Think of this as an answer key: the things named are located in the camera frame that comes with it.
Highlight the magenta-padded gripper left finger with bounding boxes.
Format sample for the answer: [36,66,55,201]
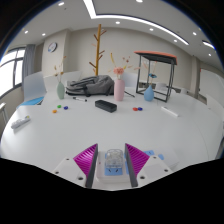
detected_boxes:
[52,143,100,189]

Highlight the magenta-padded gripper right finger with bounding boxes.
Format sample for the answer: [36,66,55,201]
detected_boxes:
[124,143,174,188]

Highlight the white remote control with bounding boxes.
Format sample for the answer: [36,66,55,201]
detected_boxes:
[160,105,180,118]

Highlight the black rectangular box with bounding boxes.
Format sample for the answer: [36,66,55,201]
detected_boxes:
[94,99,118,114]

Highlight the black marker pen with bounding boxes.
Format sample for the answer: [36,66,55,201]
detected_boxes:
[72,96,88,103]

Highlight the thin black rod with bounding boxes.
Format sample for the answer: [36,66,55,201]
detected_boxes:
[124,90,136,99]

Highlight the blue vase with flowers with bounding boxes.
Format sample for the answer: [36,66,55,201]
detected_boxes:
[141,61,160,103]

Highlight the pink vase with flowers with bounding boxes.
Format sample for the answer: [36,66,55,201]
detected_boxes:
[108,53,141,102]

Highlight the green vase with dried flowers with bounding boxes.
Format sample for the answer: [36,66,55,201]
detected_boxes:
[53,55,68,101]

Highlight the grey backpack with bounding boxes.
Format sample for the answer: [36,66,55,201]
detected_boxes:
[65,74,116,98]

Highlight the white handheld device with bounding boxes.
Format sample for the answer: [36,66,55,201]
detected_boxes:
[10,115,32,130]

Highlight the blue seat cushion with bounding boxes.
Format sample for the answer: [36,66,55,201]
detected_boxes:
[17,96,45,108]

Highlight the white plastic chair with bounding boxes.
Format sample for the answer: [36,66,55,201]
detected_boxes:
[22,72,48,103]
[61,70,83,83]
[205,94,224,122]
[121,71,140,89]

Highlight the whiteboard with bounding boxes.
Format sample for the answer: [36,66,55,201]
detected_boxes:
[199,68,224,102]

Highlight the wooden coat rack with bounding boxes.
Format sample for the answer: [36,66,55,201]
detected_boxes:
[88,23,108,77]

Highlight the grey curtain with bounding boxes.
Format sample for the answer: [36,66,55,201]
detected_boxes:
[22,43,37,80]

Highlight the window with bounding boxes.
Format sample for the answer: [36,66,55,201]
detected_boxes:
[0,47,26,98]

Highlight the short ceiling strip light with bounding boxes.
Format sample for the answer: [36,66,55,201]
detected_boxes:
[202,40,216,50]

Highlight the recessed ceiling spot lights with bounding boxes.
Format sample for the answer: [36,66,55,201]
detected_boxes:
[23,0,198,44]

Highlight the long curved ceiling strip light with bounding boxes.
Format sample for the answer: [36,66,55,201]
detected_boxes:
[83,0,190,46]

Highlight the black frame stand orange top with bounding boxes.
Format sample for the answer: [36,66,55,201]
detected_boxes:
[133,50,178,103]

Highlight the round wall clock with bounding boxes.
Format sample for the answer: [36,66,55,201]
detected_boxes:
[47,41,58,54]

